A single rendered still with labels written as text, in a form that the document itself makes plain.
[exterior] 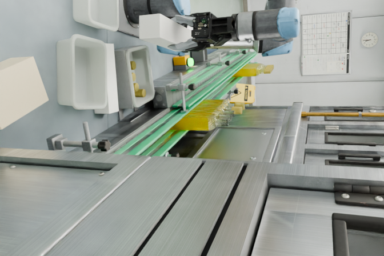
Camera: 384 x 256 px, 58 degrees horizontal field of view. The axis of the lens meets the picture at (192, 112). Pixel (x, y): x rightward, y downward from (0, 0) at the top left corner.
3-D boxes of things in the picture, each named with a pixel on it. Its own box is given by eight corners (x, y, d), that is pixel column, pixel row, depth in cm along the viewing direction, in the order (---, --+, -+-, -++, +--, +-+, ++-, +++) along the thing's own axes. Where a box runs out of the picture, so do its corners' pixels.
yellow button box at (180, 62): (173, 70, 187) (186, 70, 184) (171, 56, 185) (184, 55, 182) (178, 68, 193) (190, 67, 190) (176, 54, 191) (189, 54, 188)
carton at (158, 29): (139, 15, 91) (159, 13, 89) (175, 32, 114) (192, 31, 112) (139, 39, 91) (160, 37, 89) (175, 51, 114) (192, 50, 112)
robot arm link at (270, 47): (159, 20, 147) (292, 19, 140) (159, 56, 149) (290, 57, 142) (152, 16, 135) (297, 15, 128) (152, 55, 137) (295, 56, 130)
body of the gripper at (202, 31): (188, 12, 92) (233, 7, 87) (199, 19, 100) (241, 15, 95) (188, 42, 92) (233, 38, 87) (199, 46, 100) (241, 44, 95)
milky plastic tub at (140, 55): (116, 109, 134) (135, 109, 131) (106, 51, 128) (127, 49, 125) (137, 98, 150) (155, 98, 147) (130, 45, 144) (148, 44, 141)
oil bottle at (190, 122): (167, 130, 149) (215, 131, 141) (166, 117, 147) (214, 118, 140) (172, 126, 154) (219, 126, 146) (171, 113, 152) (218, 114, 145)
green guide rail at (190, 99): (172, 107, 152) (189, 107, 149) (171, 105, 152) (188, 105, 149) (248, 52, 309) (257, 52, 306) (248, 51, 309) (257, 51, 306)
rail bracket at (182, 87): (168, 112, 148) (195, 113, 144) (163, 74, 144) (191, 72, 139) (171, 111, 151) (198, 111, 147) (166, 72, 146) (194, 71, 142)
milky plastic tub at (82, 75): (49, 110, 104) (73, 110, 101) (48, 34, 103) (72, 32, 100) (86, 108, 120) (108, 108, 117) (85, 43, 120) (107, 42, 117)
